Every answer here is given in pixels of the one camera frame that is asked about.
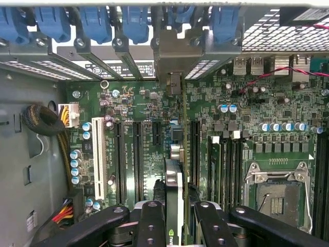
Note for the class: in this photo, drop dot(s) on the RAM stick with white label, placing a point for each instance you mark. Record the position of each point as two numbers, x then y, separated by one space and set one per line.
214 169

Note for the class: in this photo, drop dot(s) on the white expansion slot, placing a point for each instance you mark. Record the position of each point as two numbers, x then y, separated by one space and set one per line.
99 159

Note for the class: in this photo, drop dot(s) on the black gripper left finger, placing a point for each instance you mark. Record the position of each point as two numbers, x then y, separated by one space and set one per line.
151 226

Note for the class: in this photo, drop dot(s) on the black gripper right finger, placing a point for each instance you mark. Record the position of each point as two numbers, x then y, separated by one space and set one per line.
214 227

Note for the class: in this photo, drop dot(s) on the white power connector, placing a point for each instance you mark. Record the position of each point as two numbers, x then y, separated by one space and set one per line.
70 115

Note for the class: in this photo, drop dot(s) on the CPU socket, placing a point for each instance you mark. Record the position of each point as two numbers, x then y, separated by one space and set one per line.
280 200

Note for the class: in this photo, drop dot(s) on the silver rear port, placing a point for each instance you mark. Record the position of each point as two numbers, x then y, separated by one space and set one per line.
257 66
282 64
301 65
240 66

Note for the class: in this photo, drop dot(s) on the blue slot latch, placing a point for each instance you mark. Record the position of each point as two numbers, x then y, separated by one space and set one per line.
95 24
135 24
10 25
52 24
225 25
183 15

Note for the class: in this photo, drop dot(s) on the open grey PC case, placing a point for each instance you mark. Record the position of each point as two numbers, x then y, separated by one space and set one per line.
15 52

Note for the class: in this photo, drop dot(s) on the short black expansion slot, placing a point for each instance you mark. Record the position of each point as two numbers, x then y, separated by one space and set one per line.
157 132

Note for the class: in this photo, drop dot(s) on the green motherboard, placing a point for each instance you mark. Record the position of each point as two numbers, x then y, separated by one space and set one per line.
144 103

